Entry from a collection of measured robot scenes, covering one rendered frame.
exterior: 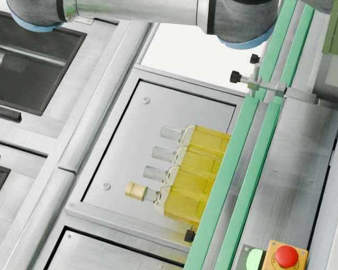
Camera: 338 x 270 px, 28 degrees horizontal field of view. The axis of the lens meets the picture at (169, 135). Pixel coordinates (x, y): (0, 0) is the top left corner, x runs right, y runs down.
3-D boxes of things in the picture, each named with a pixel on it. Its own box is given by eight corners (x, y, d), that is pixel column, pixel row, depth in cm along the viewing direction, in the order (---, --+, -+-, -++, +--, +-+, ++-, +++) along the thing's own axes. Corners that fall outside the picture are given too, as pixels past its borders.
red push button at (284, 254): (276, 249, 120) (279, 241, 117) (298, 256, 119) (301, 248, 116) (270, 269, 117) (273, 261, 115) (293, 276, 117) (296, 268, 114)
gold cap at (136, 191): (149, 187, 153) (131, 181, 154) (146, 185, 149) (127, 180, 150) (144, 202, 152) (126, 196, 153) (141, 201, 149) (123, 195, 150)
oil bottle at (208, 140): (270, 158, 159) (184, 133, 163) (272, 144, 155) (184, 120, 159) (263, 177, 156) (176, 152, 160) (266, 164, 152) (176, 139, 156)
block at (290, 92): (310, 117, 155) (281, 109, 157) (318, 91, 147) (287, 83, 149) (307, 128, 153) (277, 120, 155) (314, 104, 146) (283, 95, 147)
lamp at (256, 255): (265, 257, 124) (249, 252, 125) (267, 247, 121) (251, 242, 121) (258, 279, 122) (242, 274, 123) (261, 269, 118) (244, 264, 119)
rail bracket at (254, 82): (280, 113, 158) (229, 99, 160) (290, 67, 144) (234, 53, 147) (277, 123, 157) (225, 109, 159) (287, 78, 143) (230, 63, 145)
